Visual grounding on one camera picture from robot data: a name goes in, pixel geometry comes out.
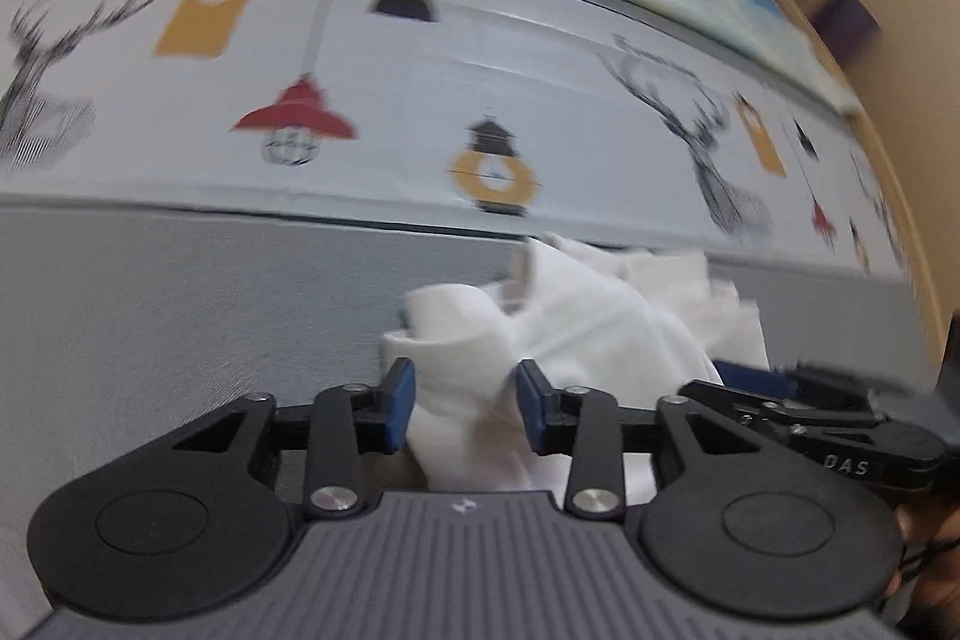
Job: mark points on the person's right hand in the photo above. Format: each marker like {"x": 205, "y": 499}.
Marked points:
{"x": 934, "y": 572}

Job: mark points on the white t-shirt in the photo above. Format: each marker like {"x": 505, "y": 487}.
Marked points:
{"x": 600, "y": 325}

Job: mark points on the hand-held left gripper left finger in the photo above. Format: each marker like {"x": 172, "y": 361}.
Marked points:
{"x": 401, "y": 407}

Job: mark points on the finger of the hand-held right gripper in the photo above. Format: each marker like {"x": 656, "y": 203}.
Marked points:
{"x": 750, "y": 407}
{"x": 750, "y": 377}

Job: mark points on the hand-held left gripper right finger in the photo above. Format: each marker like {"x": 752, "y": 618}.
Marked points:
{"x": 531, "y": 407}

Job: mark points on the grey printed bed sheet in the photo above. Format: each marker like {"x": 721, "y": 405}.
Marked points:
{"x": 225, "y": 295}

